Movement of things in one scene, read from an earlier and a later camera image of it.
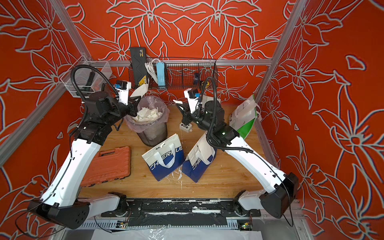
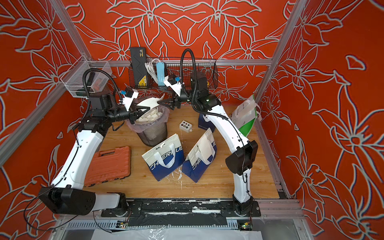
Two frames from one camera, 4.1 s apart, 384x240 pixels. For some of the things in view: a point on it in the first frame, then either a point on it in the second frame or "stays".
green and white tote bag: [243, 118] stays
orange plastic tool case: [109, 165] stays
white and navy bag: [200, 159] stays
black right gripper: [186, 118] -> [178, 99]
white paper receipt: [140, 91] -> [150, 102]
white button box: [186, 128] stays
